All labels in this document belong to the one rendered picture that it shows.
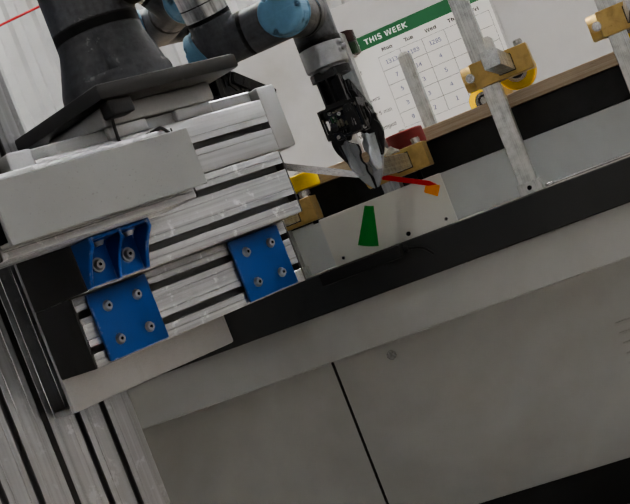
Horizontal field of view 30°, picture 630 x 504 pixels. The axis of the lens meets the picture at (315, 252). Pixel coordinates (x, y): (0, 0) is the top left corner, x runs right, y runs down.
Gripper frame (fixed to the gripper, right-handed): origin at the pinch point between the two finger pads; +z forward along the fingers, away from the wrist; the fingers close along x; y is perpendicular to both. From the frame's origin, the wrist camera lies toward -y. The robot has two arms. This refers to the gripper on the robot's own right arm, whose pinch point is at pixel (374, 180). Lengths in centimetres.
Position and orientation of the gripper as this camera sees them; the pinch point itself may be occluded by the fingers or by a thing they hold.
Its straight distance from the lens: 204.2
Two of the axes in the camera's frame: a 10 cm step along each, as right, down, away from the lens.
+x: 9.0, -3.5, -2.7
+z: 3.6, 9.3, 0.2
